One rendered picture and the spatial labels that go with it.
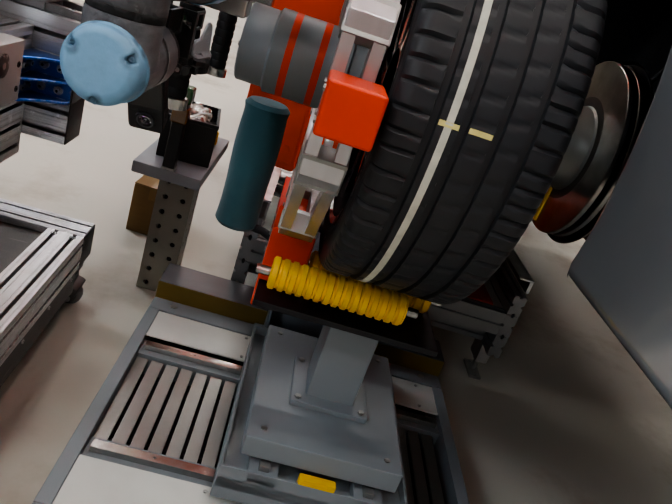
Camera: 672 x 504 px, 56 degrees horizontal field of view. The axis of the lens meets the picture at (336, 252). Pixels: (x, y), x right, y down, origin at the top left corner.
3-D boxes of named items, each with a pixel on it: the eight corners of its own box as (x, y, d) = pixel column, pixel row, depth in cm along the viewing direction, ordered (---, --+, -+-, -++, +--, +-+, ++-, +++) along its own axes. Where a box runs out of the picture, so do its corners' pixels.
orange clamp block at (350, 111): (368, 137, 85) (371, 154, 76) (312, 119, 84) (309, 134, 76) (386, 86, 82) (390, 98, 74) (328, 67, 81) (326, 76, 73)
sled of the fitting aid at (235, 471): (393, 545, 120) (411, 508, 116) (208, 499, 116) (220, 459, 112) (379, 389, 166) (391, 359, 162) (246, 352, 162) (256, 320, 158)
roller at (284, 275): (413, 336, 111) (425, 308, 109) (249, 289, 107) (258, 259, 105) (409, 320, 116) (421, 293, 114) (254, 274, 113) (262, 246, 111)
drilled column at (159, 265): (168, 295, 191) (200, 166, 175) (136, 286, 189) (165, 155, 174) (176, 280, 200) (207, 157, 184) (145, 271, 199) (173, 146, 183)
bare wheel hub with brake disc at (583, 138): (549, 271, 116) (663, 135, 93) (510, 259, 115) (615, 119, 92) (534, 164, 138) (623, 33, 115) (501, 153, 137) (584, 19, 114)
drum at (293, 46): (351, 128, 104) (379, 42, 99) (225, 87, 102) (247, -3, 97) (350, 111, 117) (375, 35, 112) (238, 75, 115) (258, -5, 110)
